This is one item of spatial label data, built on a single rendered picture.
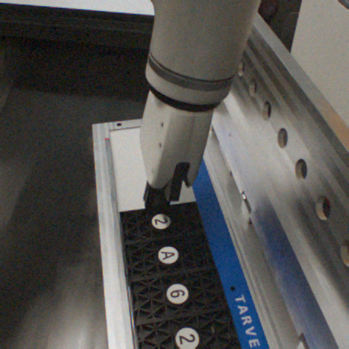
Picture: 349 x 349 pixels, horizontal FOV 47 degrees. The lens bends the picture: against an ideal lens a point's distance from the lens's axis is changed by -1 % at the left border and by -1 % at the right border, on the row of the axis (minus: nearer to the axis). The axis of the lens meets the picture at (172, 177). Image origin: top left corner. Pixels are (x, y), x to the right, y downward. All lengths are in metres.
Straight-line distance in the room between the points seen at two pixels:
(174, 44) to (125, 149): 0.28
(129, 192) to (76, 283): 0.14
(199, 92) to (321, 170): 0.13
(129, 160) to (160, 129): 0.20
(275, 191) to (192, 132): 0.13
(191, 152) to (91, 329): 0.22
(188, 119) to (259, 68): 0.16
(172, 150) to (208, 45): 0.11
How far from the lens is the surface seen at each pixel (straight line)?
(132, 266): 0.46
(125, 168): 0.57
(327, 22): 0.68
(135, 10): 0.82
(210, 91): 0.37
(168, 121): 0.38
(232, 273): 0.47
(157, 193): 0.48
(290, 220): 0.43
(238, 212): 0.52
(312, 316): 0.40
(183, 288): 0.44
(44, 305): 0.49
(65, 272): 0.51
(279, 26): 1.03
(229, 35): 0.35
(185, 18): 0.34
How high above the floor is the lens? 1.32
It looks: 45 degrees down
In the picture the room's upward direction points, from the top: straight up
